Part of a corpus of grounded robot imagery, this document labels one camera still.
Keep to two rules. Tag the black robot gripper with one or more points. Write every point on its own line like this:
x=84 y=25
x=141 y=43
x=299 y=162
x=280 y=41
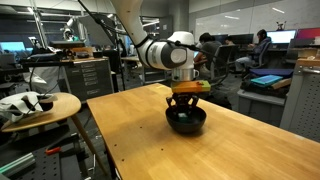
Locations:
x=185 y=99

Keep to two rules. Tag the small green block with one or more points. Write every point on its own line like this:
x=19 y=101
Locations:
x=183 y=116

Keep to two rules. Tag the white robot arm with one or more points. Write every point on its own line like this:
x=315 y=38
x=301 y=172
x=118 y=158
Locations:
x=160 y=50

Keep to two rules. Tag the black bowl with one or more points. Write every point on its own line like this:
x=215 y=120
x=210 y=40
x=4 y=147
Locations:
x=186 y=126

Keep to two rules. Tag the wooden block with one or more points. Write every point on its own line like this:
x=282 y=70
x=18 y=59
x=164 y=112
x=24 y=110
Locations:
x=281 y=83

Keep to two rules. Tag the grey office chair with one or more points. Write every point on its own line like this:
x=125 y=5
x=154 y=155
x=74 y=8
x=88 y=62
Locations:
x=225 y=63

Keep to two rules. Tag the seated person dark shirt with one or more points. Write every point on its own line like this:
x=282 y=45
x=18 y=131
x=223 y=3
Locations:
x=208 y=50

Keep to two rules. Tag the black tray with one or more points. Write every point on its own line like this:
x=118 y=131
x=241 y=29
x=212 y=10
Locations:
x=260 y=90

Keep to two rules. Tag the grey plastic bin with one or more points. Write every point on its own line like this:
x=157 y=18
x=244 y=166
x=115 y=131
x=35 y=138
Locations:
x=263 y=106

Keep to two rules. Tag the teal tray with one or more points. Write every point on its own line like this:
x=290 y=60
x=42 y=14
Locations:
x=266 y=80

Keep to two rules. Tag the dark computer monitor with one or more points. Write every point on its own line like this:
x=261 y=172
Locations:
x=241 y=39

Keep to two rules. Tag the seated person blue hoodie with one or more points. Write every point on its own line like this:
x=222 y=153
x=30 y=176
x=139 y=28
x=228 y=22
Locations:
x=256 y=50

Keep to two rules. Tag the blue cushion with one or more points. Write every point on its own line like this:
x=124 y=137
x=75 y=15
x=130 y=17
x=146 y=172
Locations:
x=271 y=73

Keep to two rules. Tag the grey drawer cabinet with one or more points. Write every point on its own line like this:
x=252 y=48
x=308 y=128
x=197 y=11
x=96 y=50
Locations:
x=88 y=80

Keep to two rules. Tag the lit blue computer monitor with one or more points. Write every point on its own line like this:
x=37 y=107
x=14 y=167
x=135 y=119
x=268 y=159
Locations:
x=281 y=36
x=12 y=46

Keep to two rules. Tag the round wooden side table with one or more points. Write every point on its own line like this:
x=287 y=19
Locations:
x=63 y=106

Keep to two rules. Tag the perforated grey metal cabinet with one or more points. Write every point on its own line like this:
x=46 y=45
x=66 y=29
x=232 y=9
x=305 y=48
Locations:
x=303 y=103

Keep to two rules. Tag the wooden workbench top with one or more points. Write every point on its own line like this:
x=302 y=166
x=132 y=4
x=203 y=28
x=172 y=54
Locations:
x=310 y=62

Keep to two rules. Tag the small black object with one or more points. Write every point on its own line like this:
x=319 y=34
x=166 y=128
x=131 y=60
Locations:
x=46 y=104

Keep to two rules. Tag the red computer monitor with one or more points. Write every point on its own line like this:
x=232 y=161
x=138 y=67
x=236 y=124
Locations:
x=308 y=33

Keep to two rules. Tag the black perforated breadboard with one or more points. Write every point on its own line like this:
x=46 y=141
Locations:
x=40 y=163

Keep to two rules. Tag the aluminium extrusion bar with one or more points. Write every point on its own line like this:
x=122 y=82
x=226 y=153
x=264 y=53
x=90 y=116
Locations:
x=16 y=164

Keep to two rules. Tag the orange green wrist camera mount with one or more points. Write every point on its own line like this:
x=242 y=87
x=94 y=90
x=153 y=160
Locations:
x=190 y=86

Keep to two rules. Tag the black bar camera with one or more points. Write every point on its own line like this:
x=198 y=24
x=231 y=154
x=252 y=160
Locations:
x=66 y=44

